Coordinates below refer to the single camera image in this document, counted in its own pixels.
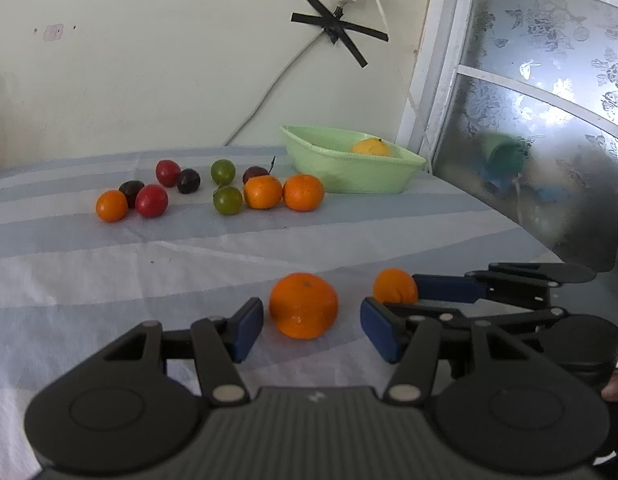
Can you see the frosted glass window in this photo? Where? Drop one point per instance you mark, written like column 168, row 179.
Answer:
column 539, row 60

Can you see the dark red cherry with stem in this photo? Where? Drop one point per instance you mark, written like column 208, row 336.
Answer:
column 252, row 173

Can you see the red plum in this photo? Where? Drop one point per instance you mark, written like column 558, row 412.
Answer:
column 167, row 172
column 151, row 200

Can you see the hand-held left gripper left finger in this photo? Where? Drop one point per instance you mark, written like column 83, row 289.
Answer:
column 246, row 332

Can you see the black tape cross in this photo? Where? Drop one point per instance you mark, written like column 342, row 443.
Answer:
column 341, row 25

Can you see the small orange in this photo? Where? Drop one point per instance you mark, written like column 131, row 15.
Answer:
column 394, row 285

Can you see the yellow mango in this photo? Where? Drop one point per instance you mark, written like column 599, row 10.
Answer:
column 371, row 147

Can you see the striped blue white cloth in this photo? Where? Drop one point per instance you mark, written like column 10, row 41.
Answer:
column 339, row 240

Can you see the dark purple plum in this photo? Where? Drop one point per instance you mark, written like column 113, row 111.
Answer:
column 130, row 190
column 188, row 180

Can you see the pink wall sticker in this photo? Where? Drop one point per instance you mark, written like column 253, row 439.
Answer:
column 53, row 32

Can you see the light green plastic basket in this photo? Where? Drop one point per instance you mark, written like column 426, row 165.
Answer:
column 359, row 175

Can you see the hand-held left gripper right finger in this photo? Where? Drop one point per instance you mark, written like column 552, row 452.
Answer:
column 376, row 332

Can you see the large orange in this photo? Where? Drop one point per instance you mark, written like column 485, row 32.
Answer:
column 303, row 305

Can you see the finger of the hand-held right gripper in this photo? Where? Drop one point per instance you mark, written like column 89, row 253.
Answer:
column 446, row 288
column 529, row 321

